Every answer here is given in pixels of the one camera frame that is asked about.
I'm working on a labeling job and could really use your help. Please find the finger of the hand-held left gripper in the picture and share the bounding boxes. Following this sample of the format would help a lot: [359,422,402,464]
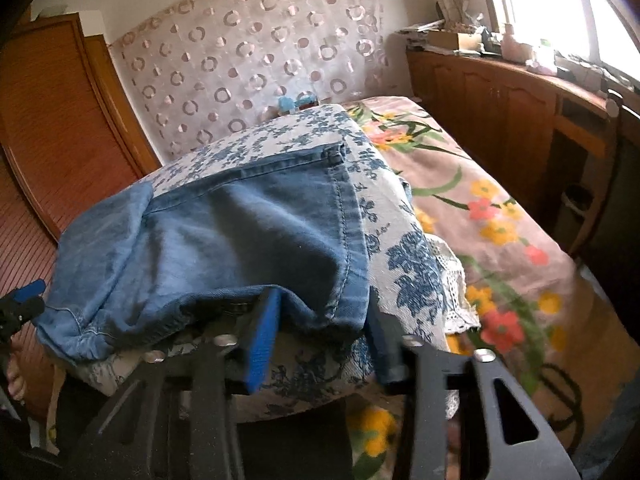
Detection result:
[0,296,45,343]
[9,279,47,307]

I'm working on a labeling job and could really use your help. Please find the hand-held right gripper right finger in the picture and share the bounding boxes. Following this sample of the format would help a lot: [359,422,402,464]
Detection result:
[365,307,583,480]

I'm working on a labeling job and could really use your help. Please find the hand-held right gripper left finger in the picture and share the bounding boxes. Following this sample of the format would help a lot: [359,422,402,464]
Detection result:
[82,287,283,480]

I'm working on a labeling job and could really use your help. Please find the blue denim pants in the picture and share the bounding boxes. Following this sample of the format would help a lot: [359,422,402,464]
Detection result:
[36,144,372,367]

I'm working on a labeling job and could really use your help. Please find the person's left hand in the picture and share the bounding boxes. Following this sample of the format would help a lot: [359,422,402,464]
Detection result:
[4,345,28,403]

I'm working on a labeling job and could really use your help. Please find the wooden slatted wardrobe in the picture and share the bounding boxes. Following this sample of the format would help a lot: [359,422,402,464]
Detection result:
[0,12,162,311]

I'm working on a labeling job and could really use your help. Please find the colourful flower bed sheet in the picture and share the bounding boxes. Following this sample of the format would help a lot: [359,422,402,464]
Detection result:
[345,94,583,480]

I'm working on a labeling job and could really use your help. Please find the cardboard box with blue bag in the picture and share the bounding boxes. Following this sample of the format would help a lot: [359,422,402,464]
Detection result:
[276,91,322,114]

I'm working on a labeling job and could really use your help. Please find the long wooden cabinet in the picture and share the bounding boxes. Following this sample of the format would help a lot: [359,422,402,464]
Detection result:
[405,35,640,261]

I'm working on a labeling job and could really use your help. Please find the wooden chair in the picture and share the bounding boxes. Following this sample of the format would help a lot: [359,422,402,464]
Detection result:
[570,91,640,281]

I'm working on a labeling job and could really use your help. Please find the circle patterned sheer curtain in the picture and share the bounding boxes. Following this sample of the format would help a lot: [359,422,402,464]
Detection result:
[109,0,416,162]

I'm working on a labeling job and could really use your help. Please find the open cardboard box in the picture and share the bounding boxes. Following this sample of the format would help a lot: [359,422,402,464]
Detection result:
[426,29,485,54]

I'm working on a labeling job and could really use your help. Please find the stack of papers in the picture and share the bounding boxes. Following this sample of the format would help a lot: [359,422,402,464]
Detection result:
[395,19,447,47]

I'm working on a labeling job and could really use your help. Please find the clear plastic bag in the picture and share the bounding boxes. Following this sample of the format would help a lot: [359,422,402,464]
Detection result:
[525,40,558,73]

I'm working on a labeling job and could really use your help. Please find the black cable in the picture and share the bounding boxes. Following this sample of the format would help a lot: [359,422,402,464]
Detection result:
[539,360,583,423]

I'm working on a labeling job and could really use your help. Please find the window with wooden frame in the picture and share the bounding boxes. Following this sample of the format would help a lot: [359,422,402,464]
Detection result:
[475,0,640,86]

